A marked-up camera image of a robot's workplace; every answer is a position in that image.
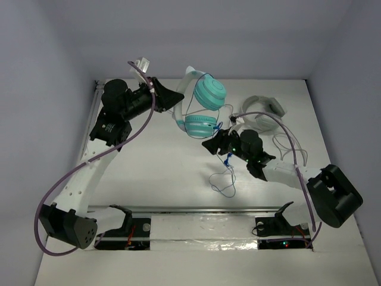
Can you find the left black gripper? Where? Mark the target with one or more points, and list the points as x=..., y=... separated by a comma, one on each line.
x=156, y=97

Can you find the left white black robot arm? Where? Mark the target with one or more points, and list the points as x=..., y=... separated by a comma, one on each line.
x=67, y=218

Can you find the teal white cat-ear headphones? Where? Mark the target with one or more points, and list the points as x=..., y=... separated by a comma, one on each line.
x=210, y=94

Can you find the grey white gaming headset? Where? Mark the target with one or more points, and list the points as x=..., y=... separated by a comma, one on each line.
x=261, y=111

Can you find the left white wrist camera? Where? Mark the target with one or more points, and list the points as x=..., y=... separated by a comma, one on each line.
x=142, y=64

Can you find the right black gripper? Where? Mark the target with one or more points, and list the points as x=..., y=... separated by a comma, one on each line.
x=213, y=144

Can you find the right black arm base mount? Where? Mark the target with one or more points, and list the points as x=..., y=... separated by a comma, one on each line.
x=275, y=233

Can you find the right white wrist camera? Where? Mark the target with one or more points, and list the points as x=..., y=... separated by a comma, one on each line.
x=233, y=118

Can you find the metal base rail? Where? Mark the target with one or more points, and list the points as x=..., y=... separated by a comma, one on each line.
x=188, y=210

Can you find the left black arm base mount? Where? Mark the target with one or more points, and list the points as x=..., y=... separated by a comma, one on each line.
x=133, y=235

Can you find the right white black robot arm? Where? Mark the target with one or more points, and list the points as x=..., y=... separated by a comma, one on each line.
x=329, y=195

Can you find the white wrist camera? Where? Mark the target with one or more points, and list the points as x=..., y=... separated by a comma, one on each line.
x=233, y=118
x=142, y=64

